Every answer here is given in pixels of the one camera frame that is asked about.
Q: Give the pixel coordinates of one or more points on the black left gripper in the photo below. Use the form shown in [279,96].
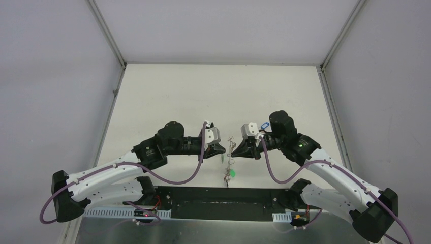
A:
[209,147]

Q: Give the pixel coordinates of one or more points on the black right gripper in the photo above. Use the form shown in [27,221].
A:
[248,149]

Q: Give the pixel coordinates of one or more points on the grey perforated key organizer plate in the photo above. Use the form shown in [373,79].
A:
[232,145]

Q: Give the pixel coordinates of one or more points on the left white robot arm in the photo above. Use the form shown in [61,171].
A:
[123,180]

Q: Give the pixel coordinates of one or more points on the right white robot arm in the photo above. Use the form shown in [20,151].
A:
[370,210]

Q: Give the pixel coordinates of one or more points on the blue tagged key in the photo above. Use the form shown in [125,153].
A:
[264,126]

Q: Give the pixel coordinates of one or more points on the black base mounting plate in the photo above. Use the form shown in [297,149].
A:
[229,204]

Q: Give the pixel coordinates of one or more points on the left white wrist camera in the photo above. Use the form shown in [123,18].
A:
[211,134]

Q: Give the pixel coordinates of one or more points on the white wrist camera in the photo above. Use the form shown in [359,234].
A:
[250,130]
[211,134]

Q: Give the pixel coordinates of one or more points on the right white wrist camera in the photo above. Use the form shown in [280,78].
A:
[250,130]

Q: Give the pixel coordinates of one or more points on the right white cable duct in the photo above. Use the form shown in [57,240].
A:
[285,217]

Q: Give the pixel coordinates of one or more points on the white cable duct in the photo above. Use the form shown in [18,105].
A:
[285,217]
[117,213]

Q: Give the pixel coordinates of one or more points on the left white cable duct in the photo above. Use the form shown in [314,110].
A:
[117,213]

